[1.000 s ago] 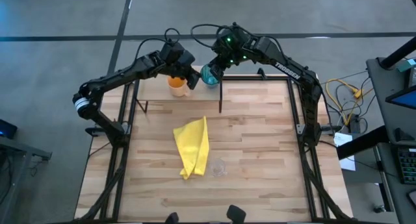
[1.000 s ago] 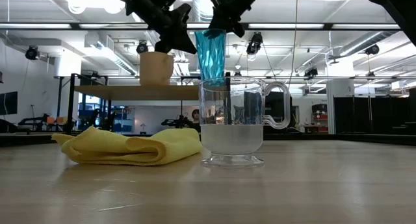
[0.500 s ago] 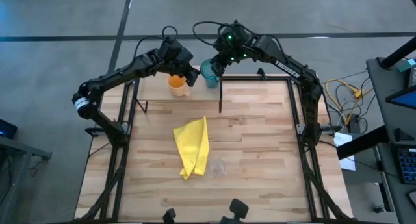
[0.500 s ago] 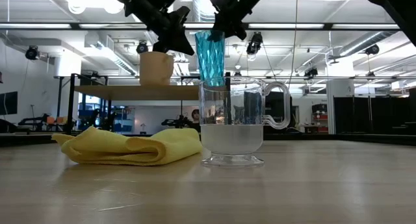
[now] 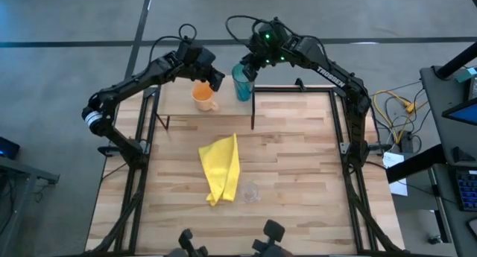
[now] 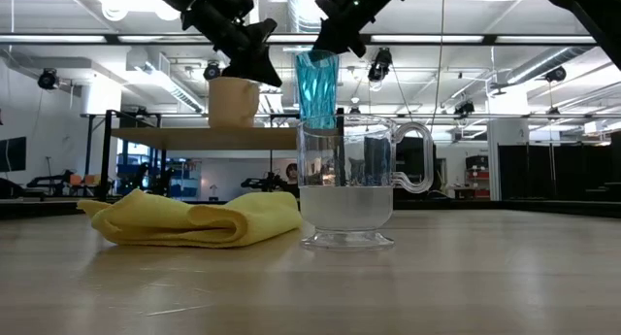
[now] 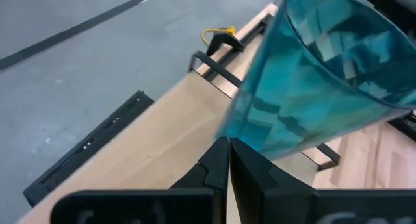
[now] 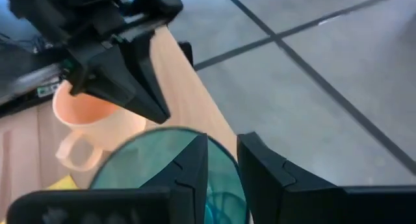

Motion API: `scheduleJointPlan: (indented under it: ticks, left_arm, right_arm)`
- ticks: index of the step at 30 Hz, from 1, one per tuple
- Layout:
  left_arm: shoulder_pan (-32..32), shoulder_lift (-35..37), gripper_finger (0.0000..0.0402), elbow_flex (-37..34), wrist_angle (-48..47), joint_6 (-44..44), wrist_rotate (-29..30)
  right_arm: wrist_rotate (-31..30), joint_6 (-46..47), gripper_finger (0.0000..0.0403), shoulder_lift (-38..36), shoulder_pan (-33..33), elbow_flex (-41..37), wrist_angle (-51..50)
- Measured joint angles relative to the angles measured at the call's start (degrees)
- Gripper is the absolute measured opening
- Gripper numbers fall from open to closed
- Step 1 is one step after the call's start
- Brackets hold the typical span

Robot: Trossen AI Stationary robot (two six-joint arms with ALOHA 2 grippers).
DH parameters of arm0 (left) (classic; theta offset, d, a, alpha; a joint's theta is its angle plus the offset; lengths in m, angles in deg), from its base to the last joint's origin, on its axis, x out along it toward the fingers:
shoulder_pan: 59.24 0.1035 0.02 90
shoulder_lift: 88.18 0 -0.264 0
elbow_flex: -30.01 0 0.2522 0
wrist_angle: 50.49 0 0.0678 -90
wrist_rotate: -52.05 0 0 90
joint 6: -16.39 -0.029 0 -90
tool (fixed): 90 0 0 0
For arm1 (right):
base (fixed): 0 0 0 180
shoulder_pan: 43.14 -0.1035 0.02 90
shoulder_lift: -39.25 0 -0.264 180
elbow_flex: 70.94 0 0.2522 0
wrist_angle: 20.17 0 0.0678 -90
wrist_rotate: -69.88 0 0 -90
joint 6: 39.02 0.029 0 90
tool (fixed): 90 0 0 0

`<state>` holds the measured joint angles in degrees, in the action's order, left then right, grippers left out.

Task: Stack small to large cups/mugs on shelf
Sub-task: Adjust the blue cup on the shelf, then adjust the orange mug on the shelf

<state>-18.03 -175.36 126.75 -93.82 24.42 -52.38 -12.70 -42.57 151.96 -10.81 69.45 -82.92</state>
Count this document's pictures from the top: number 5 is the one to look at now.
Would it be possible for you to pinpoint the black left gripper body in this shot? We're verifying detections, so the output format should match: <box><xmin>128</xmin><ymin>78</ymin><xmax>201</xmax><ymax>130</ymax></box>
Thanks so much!
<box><xmin>176</xmin><ymin>40</ymin><xmax>218</xmax><ymax>82</ymax></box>

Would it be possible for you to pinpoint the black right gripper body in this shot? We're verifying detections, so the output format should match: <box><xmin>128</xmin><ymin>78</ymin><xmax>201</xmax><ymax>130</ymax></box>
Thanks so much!
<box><xmin>245</xmin><ymin>40</ymin><xmax>291</xmax><ymax>69</ymax></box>

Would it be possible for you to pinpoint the teal transparent plastic tumbler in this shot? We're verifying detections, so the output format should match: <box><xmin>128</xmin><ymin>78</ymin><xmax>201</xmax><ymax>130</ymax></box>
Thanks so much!
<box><xmin>231</xmin><ymin>62</ymin><xmax>255</xmax><ymax>103</ymax></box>

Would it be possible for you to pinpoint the orange ceramic mug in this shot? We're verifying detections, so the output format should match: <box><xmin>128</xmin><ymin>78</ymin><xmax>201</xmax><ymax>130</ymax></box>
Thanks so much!
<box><xmin>191</xmin><ymin>80</ymin><xmax>220</xmax><ymax>112</ymax></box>

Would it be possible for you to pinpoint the yellow cloth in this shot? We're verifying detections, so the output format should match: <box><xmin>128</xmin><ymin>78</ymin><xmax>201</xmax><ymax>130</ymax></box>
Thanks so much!
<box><xmin>198</xmin><ymin>133</ymin><xmax>241</xmax><ymax>207</ymax></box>

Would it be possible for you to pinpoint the small clear glass cup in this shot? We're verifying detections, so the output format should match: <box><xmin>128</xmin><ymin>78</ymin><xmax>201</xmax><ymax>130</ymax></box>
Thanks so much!
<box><xmin>238</xmin><ymin>180</ymin><xmax>262</xmax><ymax>204</ymax></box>

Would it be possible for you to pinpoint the black power strip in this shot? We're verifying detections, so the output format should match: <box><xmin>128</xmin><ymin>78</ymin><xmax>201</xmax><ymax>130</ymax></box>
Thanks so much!
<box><xmin>399</xmin><ymin>132</ymin><xmax>415</xmax><ymax>153</ymax></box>

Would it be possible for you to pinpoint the white paper sheet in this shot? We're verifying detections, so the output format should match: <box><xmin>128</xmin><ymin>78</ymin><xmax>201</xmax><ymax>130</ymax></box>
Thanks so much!
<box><xmin>382</xmin><ymin>151</ymin><xmax>409</xmax><ymax>197</ymax></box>

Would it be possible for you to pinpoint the dark grey desk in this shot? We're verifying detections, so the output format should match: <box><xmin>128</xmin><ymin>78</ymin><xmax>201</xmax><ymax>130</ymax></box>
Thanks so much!
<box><xmin>420</xmin><ymin>65</ymin><xmax>477</xmax><ymax>257</ymax></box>

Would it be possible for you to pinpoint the black flat bar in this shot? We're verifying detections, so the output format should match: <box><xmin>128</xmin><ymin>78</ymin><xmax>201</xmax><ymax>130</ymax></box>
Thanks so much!
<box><xmin>385</xmin><ymin>143</ymin><xmax>447</xmax><ymax>184</ymax></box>

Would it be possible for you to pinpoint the black diagonal pole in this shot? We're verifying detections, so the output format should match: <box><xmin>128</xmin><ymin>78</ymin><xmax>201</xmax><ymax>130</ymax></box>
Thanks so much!
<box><xmin>435</xmin><ymin>42</ymin><xmax>477</xmax><ymax>80</ymax></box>

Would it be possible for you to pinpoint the teal box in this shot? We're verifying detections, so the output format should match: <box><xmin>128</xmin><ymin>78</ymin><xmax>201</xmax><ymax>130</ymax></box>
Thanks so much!
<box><xmin>455</xmin><ymin>66</ymin><xmax>477</xmax><ymax>83</ymax></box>

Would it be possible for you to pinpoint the blue lit screen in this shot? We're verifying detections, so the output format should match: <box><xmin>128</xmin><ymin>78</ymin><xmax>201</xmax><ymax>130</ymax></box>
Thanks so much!
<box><xmin>442</xmin><ymin>98</ymin><xmax>477</xmax><ymax>126</ymax></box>

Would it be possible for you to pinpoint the black device with blue light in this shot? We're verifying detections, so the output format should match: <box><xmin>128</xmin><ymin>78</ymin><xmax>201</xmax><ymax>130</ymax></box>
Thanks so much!
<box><xmin>0</xmin><ymin>136</ymin><xmax>22</xmax><ymax>161</ymax></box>

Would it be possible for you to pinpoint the grey side table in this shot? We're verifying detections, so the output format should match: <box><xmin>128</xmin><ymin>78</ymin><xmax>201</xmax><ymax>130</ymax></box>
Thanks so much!
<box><xmin>0</xmin><ymin>156</ymin><xmax>60</xmax><ymax>257</ymax></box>

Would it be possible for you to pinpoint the black keyboard with blue keys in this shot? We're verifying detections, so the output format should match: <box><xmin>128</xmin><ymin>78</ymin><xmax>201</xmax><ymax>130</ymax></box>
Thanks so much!
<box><xmin>455</xmin><ymin>170</ymin><xmax>477</xmax><ymax>212</ymax></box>

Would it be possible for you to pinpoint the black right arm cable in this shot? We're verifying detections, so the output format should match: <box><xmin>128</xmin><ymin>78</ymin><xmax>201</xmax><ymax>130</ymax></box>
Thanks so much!
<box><xmin>224</xmin><ymin>14</ymin><xmax>279</xmax><ymax>46</ymax></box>

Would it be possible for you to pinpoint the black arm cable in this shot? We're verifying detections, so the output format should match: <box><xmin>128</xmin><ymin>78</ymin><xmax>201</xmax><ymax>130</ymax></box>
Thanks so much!
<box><xmin>224</xmin><ymin>14</ymin><xmax>279</xmax><ymax>46</ymax></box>
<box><xmin>148</xmin><ymin>23</ymin><xmax>198</xmax><ymax>64</ymax></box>

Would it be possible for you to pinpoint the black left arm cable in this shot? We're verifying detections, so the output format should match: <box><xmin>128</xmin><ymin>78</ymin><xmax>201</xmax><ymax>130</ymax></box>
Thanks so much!
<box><xmin>148</xmin><ymin>23</ymin><xmax>198</xmax><ymax>64</ymax></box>

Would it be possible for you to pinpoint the black aluminium table frame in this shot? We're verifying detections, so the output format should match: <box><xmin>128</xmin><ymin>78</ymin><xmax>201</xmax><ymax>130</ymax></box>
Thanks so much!
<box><xmin>84</xmin><ymin>83</ymin><xmax>407</xmax><ymax>256</ymax></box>

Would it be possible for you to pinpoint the yellow cable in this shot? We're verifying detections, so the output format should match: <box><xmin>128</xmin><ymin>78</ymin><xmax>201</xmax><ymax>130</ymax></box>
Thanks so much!
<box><xmin>372</xmin><ymin>89</ymin><xmax>421</xmax><ymax>145</ymax></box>

